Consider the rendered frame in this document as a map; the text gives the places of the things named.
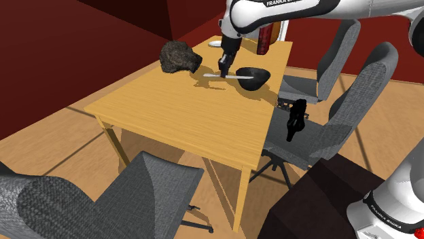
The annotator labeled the grey office chair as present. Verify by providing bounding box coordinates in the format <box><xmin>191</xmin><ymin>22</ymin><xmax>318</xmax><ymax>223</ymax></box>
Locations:
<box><xmin>249</xmin><ymin>41</ymin><xmax>400</xmax><ymax>190</ymax></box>
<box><xmin>277</xmin><ymin>18</ymin><xmax>362</xmax><ymax>105</ymax></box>
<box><xmin>0</xmin><ymin>151</ymin><xmax>215</xmax><ymax>239</ymax></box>

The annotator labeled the red box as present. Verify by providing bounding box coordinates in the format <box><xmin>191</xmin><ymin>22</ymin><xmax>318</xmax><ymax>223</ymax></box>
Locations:
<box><xmin>256</xmin><ymin>22</ymin><xmax>275</xmax><ymax>56</ymax></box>

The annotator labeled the black bowl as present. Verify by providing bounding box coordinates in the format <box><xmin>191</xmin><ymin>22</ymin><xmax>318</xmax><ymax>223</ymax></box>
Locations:
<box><xmin>235</xmin><ymin>67</ymin><xmax>271</xmax><ymax>92</ymax></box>

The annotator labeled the white knife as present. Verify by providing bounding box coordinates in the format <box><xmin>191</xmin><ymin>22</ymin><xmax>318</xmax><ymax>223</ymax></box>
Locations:
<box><xmin>202</xmin><ymin>73</ymin><xmax>255</xmax><ymax>80</ymax></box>

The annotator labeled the light wooden table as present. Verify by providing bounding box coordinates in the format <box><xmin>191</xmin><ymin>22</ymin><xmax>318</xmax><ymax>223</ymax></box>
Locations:
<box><xmin>84</xmin><ymin>35</ymin><xmax>294</xmax><ymax>233</ymax></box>

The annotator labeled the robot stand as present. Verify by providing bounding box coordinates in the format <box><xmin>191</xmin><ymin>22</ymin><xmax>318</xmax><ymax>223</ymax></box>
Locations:
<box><xmin>258</xmin><ymin>154</ymin><xmax>386</xmax><ymax>239</ymax></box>

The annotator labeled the dark grey rough rock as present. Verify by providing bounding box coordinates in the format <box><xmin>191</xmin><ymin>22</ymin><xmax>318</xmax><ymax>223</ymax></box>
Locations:
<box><xmin>158</xmin><ymin>40</ymin><xmax>204</xmax><ymax>75</ymax></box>

